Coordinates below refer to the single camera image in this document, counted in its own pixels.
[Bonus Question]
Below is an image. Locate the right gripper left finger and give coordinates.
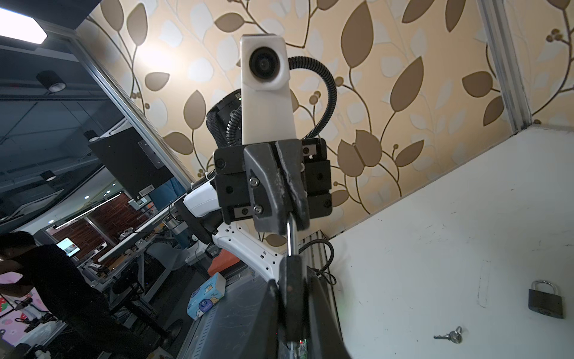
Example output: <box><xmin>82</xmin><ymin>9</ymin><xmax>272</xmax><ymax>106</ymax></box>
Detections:
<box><xmin>192</xmin><ymin>279</ymin><xmax>280</xmax><ymax>359</ymax></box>

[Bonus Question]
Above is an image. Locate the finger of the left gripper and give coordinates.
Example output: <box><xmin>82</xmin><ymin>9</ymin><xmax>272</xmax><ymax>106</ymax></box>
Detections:
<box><xmin>275</xmin><ymin>139</ymin><xmax>310</xmax><ymax>230</ymax></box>
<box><xmin>244</xmin><ymin>143</ymin><xmax>287</xmax><ymax>235</ymax></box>

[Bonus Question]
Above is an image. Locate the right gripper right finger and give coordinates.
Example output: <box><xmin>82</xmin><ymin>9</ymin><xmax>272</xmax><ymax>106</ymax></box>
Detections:
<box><xmin>306</xmin><ymin>268</ymin><xmax>351</xmax><ymax>359</ymax></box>

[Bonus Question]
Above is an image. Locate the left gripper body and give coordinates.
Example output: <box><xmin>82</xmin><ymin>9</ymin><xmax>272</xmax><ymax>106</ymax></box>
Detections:
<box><xmin>215</xmin><ymin>138</ymin><xmax>333</xmax><ymax>224</ymax></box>

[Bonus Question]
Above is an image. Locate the small key bunch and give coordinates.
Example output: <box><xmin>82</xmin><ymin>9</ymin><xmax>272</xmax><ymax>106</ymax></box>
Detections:
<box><xmin>433</xmin><ymin>326</ymin><xmax>463</xmax><ymax>344</ymax></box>

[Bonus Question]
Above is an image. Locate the black padlock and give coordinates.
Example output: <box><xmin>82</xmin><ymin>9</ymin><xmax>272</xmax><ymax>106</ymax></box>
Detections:
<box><xmin>280</xmin><ymin>213</ymin><xmax>308</xmax><ymax>350</ymax></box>
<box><xmin>528</xmin><ymin>280</ymin><xmax>564</xmax><ymax>320</ymax></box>

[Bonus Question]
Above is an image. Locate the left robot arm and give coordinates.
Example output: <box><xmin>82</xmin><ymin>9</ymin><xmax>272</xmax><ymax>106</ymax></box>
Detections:
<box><xmin>176</xmin><ymin>56</ymin><xmax>337</xmax><ymax>283</ymax></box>

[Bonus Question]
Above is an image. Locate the tissue box on floor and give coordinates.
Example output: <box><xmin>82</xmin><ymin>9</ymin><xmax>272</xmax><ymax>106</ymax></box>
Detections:
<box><xmin>186</xmin><ymin>273</ymin><xmax>226</xmax><ymax>320</ymax></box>

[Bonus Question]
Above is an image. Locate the person in dark clothes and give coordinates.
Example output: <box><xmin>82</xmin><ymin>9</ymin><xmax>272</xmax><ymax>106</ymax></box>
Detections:
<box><xmin>1</xmin><ymin>231</ymin><xmax>154</xmax><ymax>358</ymax></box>

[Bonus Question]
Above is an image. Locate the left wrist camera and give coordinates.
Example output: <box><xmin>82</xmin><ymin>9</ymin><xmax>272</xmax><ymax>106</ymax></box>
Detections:
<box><xmin>240</xmin><ymin>34</ymin><xmax>296</xmax><ymax>144</ymax></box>

